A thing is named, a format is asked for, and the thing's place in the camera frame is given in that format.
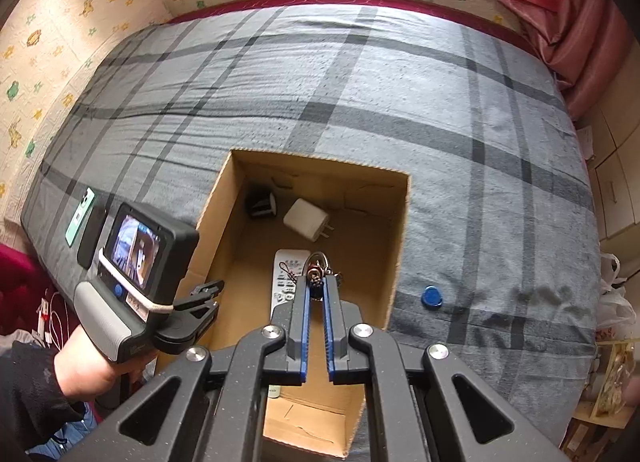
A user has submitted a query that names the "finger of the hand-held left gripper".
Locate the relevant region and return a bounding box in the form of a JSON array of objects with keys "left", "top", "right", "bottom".
[
  {"left": 175, "top": 279, "right": 226, "bottom": 311},
  {"left": 190, "top": 302, "right": 220, "bottom": 339}
]

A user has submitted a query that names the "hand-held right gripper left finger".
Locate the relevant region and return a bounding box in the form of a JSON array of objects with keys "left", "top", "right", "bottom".
[{"left": 60, "top": 275, "right": 313, "bottom": 462}]

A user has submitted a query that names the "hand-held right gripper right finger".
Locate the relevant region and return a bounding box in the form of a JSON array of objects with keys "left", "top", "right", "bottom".
[{"left": 321, "top": 275, "right": 571, "bottom": 462}]

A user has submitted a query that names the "white remote control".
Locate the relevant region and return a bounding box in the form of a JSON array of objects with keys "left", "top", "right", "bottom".
[{"left": 270, "top": 248, "right": 312, "bottom": 323}]

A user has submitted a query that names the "keychain with metal ring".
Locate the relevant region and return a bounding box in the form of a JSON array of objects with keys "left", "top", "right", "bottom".
[{"left": 280, "top": 249, "right": 346, "bottom": 300}]

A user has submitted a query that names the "black wall charger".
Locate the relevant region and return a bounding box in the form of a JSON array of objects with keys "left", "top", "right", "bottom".
[{"left": 244, "top": 187, "right": 278, "bottom": 219}]

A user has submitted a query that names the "white wall charger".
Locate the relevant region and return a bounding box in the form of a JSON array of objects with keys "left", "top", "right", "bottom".
[{"left": 283, "top": 198, "right": 335, "bottom": 243}]

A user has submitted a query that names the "cardboard box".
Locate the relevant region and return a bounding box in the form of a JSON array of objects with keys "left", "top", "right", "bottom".
[{"left": 155, "top": 148, "right": 412, "bottom": 459}]

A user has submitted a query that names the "person's left forearm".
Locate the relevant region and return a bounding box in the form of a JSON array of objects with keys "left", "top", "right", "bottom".
[{"left": 0, "top": 337, "right": 88, "bottom": 453}]

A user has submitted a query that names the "person's left hand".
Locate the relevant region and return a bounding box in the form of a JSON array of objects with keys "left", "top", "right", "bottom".
[{"left": 54, "top": 326, "right": 147, "bottom": 399}]

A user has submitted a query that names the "black phone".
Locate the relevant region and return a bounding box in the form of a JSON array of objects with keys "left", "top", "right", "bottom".
[{"left": 76, "top": 205, "right": 108, "bottom": 269}]

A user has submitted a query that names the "mint green phone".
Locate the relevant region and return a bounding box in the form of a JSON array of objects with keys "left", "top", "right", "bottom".
[{"left": 65, "top": 186, "right": 96, "bottom": 247}]

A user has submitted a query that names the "dark red cloth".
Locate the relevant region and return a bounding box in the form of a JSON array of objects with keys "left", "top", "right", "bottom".
[{"left": 0, "top": 242, "right": 58, "bottom": 338}]

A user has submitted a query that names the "blue cloth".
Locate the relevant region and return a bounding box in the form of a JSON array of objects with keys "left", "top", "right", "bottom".
[{"left": 25, "top": 402, "right": 98, "bottom": 462}]

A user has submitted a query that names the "grey plaid bed sheet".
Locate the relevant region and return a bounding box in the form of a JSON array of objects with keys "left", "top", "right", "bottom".
[{"left": 20, "top": 5, "right": 601, "bottom": 430}]

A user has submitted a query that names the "white plastic bag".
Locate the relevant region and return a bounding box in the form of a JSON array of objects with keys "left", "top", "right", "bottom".
[{"left": 595, "top": 252, "right": 636, "bottom": 330}]

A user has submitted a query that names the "white paper scrap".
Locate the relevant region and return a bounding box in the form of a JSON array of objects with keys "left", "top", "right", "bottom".
[{"left": 577, "top": 126, "right": 597, "bottom": 160}]

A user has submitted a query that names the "cream wardrobe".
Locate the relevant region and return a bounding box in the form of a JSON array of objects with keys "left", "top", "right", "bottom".
[{"left": 575, "top": 37, "right": 640, "bottom": 243}]

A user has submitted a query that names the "pink curtain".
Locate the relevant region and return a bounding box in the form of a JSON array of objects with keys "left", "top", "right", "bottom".
[{"left": 460, "top": 0, "right": 631, "bottom": 118}]

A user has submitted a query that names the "white cable bundle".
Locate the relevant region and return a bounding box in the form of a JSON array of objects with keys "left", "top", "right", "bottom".
[{"left": 35, "top": 287, "right": 71, "bottom": 345}]

